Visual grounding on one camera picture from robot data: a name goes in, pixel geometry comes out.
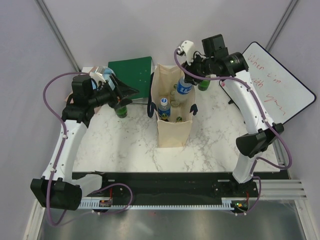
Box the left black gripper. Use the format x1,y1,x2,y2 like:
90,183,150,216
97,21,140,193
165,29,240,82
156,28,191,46
87,74,139,111

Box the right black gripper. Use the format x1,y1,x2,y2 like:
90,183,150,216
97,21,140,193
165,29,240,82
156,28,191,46
180,51,215,86

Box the green Perrier glass bottle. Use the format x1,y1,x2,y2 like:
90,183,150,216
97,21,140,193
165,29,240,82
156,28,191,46
197,80,211,92

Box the blue-capped water bottle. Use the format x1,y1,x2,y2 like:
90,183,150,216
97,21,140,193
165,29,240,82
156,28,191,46
170,77,192,107
157,97,171,122

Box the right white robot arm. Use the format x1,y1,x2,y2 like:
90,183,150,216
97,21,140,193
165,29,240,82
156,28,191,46
177,34,284,197

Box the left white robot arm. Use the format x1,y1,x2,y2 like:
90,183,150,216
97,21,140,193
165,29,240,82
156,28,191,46
30,74,139,211

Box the beige canvas tote bag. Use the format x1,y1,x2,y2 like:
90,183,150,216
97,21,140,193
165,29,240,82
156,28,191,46
147,64,198,148

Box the light blue headphones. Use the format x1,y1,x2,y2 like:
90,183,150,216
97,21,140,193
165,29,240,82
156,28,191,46
90,66,115,90

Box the clear green-capped bottle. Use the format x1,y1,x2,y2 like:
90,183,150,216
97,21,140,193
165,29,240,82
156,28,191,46
170,83,178,101

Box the green ring binder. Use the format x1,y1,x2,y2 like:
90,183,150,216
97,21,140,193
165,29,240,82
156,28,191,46
107,56,154,100

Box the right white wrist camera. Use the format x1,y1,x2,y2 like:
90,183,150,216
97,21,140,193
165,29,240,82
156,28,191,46
177,40,196,66

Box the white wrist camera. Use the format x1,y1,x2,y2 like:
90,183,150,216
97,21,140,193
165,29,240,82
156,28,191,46
89,72,107,84
177,40,196,66

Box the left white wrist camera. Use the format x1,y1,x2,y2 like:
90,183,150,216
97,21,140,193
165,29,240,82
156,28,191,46
89,72,107,84

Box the white whiteboard black frame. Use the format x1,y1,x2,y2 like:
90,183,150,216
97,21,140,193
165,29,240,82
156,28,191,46
219,41,317,125

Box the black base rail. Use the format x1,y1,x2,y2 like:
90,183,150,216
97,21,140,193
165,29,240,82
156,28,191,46
72,171,259,201

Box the white cable duct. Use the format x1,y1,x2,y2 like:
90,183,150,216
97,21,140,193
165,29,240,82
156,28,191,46
78,197,246,211

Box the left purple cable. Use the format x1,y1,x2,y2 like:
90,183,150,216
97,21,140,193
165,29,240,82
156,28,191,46
42,72,91,227

